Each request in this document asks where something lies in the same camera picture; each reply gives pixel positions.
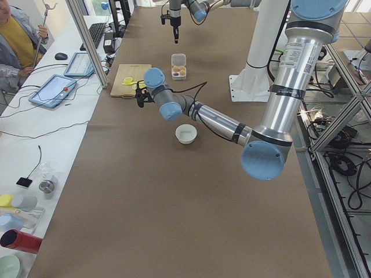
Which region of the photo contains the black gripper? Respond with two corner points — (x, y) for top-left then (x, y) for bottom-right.
(169, 10), (181, 43)
(142, 90), (154, 103)

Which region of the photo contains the clear plastic egg box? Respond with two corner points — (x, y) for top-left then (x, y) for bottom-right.
(171, 53), (187, 81)

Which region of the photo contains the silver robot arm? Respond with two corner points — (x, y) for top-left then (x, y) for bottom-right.
(161, 0), (231, 44)
(137, 1), (346, 181)

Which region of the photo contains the wooden cutting board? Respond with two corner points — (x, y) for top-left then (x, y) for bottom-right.
(110, 64), (152, 99)

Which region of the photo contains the white ceramic bowl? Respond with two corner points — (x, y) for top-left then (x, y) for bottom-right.
(175, 124), (197, 144)

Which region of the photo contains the black power adapter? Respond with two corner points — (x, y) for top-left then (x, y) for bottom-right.
(103, 32), (115, 54)

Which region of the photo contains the blue teach pendant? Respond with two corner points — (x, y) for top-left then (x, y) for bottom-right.
(64, 52), (94, 78)
(28, 74), (77, 109)

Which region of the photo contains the black keyboard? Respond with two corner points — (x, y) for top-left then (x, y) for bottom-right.
(89, 23), (106, 49)

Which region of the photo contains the black computer mouse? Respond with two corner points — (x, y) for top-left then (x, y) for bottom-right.
(54, 53), (68, 60)

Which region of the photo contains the steel cup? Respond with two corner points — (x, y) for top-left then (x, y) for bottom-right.
(38, 180), (56, 200)

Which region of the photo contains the seated person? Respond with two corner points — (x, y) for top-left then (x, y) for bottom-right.
(1, 1), (49, 93)

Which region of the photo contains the black small pad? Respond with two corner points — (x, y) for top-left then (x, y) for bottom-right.
(16, 177), (32, 188)

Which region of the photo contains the grey cup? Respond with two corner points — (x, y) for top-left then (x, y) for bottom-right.
(11, 195), (38, 211)

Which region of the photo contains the yellow cup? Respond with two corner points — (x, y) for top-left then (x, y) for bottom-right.
(0, 194), (13, 207)

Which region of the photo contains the light blue cup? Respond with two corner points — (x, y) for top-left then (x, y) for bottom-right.
(0, 214), (24, 232)

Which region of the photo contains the red cylinder bottle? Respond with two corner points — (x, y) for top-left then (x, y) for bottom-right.
(1, 229), (43, 254)

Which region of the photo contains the green bowl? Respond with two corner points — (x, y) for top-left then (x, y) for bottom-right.
(1, 255), (21, 278)

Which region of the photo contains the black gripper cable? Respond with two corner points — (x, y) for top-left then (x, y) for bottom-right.
(173, 81), (208, 102)

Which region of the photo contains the white camera post pedestal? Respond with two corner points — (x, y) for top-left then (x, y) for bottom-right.
(229, 1), (290, 102)

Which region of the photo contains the aluminium frame post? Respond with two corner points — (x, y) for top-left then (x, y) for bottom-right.
(66, 0), (108, 89)

